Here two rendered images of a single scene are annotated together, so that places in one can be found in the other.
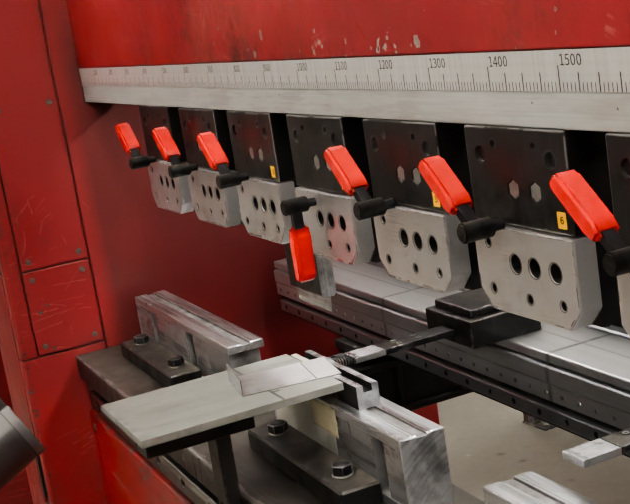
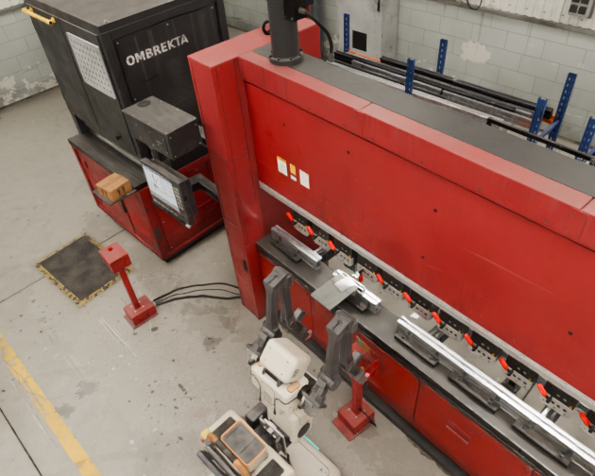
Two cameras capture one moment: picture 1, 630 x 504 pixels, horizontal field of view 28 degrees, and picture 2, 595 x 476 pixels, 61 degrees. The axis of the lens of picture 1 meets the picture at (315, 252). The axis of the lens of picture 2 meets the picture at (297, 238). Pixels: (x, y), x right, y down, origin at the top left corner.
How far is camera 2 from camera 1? 2.28 m
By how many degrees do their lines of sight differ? 34
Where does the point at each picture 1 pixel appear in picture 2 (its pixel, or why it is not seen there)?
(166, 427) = (331, 304)
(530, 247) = (421, 309)
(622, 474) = not seen: hidden behind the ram
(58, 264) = (252, 224)
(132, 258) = (267, 217)
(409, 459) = (376, 306)
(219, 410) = (338, 297)
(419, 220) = (395, 290)
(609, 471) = not seen: hidden behind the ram
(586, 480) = not seen: hidden behind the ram
